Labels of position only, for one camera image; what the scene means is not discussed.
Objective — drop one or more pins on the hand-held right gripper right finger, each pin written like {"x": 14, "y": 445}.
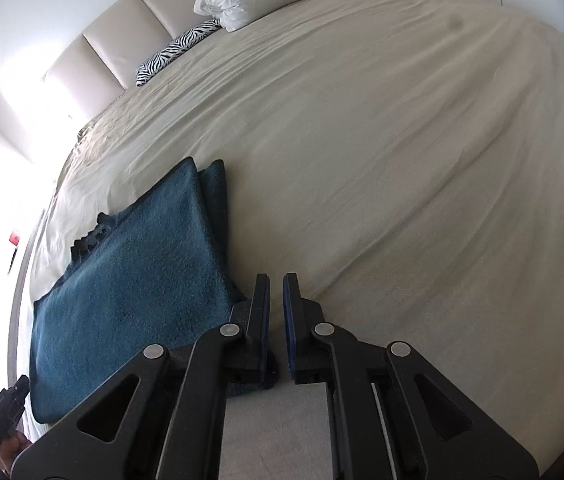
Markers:
{"x": 289, "y": 310}

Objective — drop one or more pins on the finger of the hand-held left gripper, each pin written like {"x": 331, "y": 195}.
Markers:
{"x": 19, "y": 390}

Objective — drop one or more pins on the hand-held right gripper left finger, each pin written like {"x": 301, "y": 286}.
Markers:
{"x": 261, "y": 310}

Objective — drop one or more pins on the dark teal knit sweater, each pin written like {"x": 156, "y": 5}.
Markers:
{"x": 127, "y": 285}

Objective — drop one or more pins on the person's left hand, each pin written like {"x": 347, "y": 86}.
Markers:
{"x": 13, "y": 447}

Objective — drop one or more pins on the small red object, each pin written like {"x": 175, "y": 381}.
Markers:
{"x": 14, "y": 238}

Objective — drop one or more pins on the bed with beige sheet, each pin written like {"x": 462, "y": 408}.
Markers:
{"x": 386, "y": 160}

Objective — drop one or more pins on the zebra print pillow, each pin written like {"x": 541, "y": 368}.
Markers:
{"x": 172, "y": 50}

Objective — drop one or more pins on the cream padded headboard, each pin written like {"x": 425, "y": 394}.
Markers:
{"x": 112, "y": 55}

